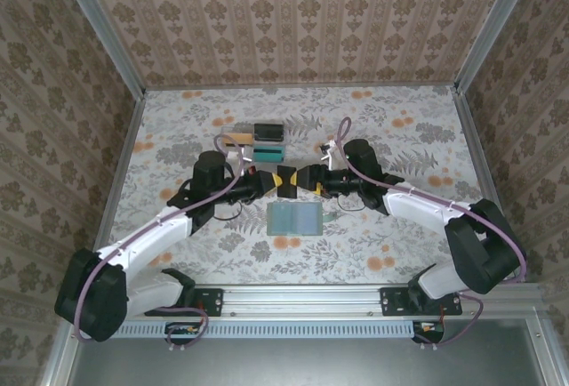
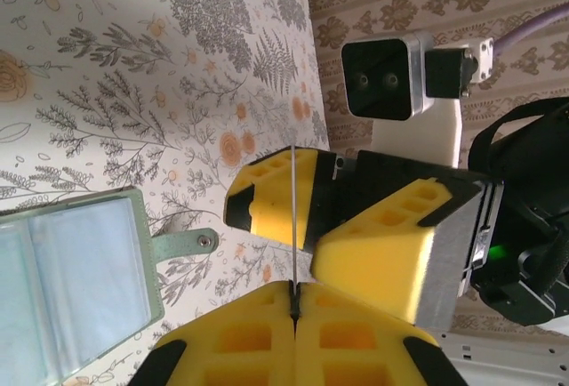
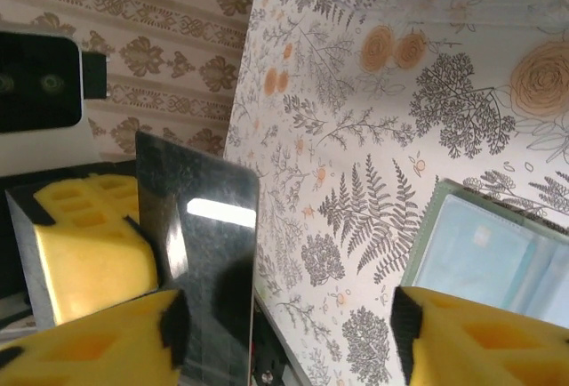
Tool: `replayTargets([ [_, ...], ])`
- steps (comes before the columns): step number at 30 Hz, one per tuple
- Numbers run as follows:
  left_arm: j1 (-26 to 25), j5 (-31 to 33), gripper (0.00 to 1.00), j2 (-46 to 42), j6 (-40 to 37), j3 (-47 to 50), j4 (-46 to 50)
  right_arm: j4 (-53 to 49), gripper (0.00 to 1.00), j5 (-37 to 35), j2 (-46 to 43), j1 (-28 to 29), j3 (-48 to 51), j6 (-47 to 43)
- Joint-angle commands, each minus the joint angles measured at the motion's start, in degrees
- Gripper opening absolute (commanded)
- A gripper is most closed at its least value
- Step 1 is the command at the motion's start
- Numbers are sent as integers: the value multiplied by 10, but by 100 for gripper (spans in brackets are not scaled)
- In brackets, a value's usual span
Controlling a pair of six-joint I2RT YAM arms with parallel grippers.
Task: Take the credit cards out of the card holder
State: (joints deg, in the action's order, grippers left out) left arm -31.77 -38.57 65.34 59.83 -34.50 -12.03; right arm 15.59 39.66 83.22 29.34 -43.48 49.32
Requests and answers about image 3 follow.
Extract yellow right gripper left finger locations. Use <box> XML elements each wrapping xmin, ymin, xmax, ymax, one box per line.
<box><xmin>0</xmin><ymin>289</ymin><xmax>192</xmax><ymax>386</ymax></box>

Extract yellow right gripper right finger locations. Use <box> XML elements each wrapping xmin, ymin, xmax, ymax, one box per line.
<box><xmin>389</xmin><ymin>285</ymin><xmax>569</xmax><ymax>386</ymax></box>

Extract green card holder clear sleeves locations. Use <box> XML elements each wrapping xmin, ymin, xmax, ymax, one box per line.
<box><xmin>401</xmin><ymin>178</ymin><xmax>569</xmax><ymax>330</ymax></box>

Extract black credit card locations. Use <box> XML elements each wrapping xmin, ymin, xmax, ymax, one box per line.
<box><xmin>134</xmin><ymin>130</ymin><xmax>260</xmax><ymax>386</ymax></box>

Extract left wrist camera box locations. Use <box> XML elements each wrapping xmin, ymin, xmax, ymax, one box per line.
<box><xmin>0</xmin><ymin>25</ymin><xmax>85</xmax><ymax>136</ymax></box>

